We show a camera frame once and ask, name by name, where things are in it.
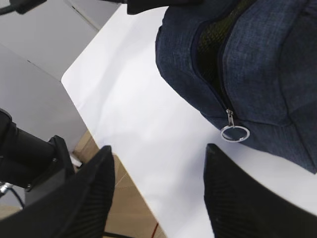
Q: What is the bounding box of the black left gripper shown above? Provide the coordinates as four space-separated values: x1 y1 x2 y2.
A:
126 0 203 14

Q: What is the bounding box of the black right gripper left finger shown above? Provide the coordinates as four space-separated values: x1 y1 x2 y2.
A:
0 146 115 238

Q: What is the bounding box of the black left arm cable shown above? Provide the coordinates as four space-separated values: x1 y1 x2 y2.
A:
0 0 48 16

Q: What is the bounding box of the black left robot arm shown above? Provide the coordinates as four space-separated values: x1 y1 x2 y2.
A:
0 0 203 197

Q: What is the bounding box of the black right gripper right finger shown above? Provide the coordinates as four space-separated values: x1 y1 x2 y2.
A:
204 144 317 238

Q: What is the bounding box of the dark blue lunch bag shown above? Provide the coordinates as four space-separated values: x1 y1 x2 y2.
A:
156 0 317 174

